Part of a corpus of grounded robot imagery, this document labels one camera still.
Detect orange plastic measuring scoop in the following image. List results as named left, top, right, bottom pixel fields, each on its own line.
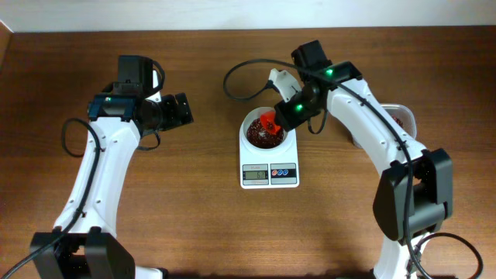
left=260, top=111, right=281, bottom=135

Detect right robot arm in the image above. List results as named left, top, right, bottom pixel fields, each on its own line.
left=269, top=40, right=453, bottom=278

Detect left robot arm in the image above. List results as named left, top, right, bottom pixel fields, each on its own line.
left=29, top=55, right=193, bottom=278

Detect white round bowl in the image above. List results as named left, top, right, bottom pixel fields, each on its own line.
left=240, top=107, right=291, bottom=152

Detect red beans in bowl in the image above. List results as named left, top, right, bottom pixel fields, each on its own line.
left=246, top=119, right=284, bottom=149

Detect white digital kitchen scale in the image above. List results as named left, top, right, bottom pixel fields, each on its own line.
left=239, top=130, right=300, bottom=189

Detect red adzuki beans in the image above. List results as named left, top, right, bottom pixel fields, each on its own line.
left=391, top=115, right=404, bottom=129

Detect clear plastic food container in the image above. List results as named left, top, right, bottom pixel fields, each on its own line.
left=350, top=103, right=418, bottom=150

